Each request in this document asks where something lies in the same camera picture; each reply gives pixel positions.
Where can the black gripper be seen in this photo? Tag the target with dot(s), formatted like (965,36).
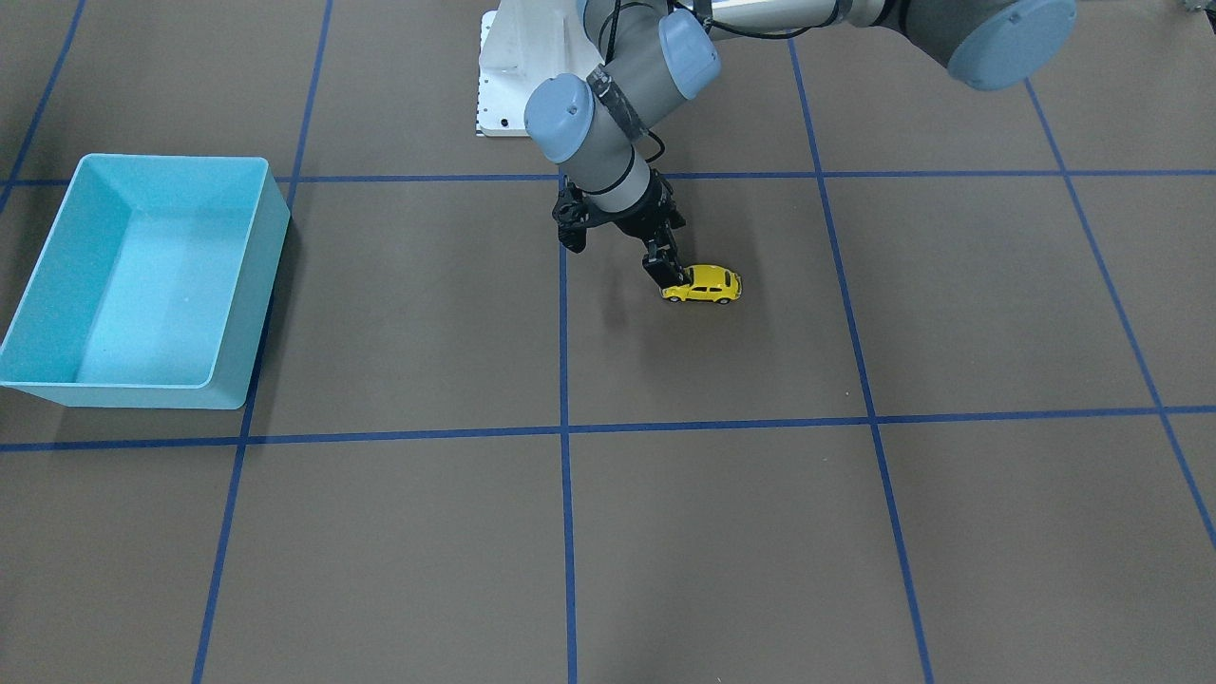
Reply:
(645,224)

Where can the yellow beetle toy car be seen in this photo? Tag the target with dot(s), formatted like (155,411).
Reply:
(705,283)

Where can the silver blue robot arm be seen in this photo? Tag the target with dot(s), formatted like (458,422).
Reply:
(655,56)

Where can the light blue plastic bin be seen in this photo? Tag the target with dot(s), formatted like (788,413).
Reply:
(153,286)

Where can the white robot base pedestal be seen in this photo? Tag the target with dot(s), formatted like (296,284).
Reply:
(523,43)

